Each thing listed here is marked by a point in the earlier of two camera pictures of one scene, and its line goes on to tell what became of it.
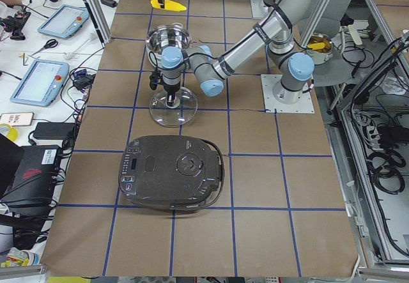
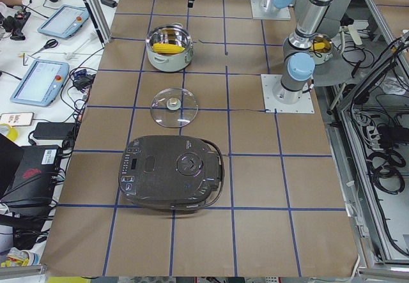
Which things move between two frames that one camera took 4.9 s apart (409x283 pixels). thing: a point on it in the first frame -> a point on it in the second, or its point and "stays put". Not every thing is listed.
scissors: (52, 43) stays put
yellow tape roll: (13, 133) stays put
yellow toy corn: (169, 5) -> (163, 48)
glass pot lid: (178, 115) stays put
